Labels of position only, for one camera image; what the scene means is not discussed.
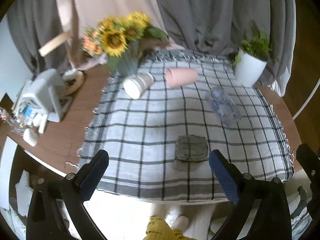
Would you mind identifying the grey curtain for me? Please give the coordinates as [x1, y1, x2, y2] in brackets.
[7, 0, 296, 96]

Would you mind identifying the brown checked paper cup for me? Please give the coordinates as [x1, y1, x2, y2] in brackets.
[123, 73, 155, 99]

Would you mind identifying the beige curtain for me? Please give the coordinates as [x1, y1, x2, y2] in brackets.
[53, 0, 186, 71]

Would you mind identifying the clear blue patterned glass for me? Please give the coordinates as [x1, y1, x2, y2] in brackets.
[206, 86, 242, 127]

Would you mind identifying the white mini projector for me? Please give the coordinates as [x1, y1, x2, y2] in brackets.
[22, 69, 72, 122]

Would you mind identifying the white desk lamp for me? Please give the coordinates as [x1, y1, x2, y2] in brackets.
[38, 15, 85, 96]

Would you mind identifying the clear plastic water bottle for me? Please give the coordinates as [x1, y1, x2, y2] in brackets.
[0, 107, 23, 135]

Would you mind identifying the yellow trouser leg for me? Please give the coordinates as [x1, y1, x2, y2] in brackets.
[144, 216, 190, 240]

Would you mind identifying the grey checked tablecloth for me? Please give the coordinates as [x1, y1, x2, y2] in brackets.
[79, 50, 294, 203]

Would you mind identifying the white slipper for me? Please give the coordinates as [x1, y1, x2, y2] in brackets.
[165, 206, 189, 232]

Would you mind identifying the white remote control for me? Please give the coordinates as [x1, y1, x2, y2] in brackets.
[38, 114, 48, 134]

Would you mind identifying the white oval case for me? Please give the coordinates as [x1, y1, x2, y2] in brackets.
[23, 128, 38, 147]

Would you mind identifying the green potted plant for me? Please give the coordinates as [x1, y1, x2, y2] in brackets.
[233, 25, 272, 66]

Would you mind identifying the smoky grey glass cup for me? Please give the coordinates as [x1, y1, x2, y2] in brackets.
[175, 135, 209, 163]

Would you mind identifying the pink cup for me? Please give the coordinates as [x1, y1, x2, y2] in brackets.
[165, 68, 198, 88]

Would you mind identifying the ribbed green vase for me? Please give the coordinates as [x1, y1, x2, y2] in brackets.
[116, 41, 140, 77]

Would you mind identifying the white plant pot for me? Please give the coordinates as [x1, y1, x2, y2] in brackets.
[234, 49, 267, 87]

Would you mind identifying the sunflower bouquet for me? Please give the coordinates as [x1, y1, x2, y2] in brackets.
[81, 10, 170, 76]

